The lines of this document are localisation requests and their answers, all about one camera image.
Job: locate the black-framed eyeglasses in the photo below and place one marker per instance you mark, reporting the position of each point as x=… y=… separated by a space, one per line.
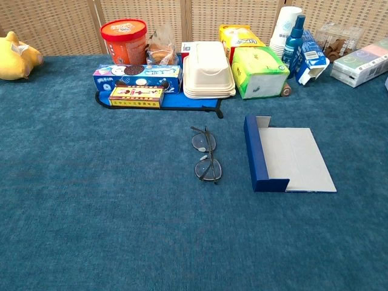
x=202 y=142

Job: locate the blue glasses case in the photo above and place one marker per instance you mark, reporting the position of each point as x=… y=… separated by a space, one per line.
x=256 y=151

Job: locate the small yellow red box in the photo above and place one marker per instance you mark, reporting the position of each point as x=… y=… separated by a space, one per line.
x=136 y=97

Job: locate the blue cookie box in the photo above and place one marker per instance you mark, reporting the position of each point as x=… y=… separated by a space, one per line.
x=151 y=74

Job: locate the small red white box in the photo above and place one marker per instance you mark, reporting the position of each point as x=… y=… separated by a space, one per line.
x=186 y=50

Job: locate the blue white milk carton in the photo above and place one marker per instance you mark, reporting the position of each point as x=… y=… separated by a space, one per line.
x=312 y=54

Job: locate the clear box with brown pieces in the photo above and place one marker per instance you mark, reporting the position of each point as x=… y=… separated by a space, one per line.
x=336 y=48

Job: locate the blue flat tray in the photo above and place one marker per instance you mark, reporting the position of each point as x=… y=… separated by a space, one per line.
x=188 y=101

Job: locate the stack of beige food containers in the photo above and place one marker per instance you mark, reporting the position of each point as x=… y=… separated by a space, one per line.
x=207 y=72

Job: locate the clear bag of pastries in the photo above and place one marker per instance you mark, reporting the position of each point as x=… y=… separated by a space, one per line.
x=160 y=54

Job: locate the green tissue pack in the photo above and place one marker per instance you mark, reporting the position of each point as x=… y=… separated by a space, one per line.
x=254 y=63

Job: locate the small brown wooden roller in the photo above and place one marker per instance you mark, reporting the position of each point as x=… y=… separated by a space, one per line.
x=286 y=91

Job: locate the yellow tissue pack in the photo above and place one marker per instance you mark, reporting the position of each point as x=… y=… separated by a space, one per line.
x=239 y=38

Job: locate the teal carpet table cover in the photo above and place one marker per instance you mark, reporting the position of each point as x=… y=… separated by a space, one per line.
x=91 y=212

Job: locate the red instant noodle tub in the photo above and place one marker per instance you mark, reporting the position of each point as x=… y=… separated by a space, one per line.
x=124 y=42

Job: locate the blue spray bottle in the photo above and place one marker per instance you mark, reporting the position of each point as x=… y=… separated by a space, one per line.
x=292 y=45

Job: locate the stack of white paper cups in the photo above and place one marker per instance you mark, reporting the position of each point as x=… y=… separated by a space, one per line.
x=283 y=27

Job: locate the woven folding screen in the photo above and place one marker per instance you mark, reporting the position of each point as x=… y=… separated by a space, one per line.
x=60 y=24

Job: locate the pastel tissue multipack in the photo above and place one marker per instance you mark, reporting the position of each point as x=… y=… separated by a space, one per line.
x=360 y=66

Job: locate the yellow plush toy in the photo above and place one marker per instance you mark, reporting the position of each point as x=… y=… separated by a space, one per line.
x=12 y=60

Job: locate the light blue wipes pack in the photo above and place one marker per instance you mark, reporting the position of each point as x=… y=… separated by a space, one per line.
x=386 y=85

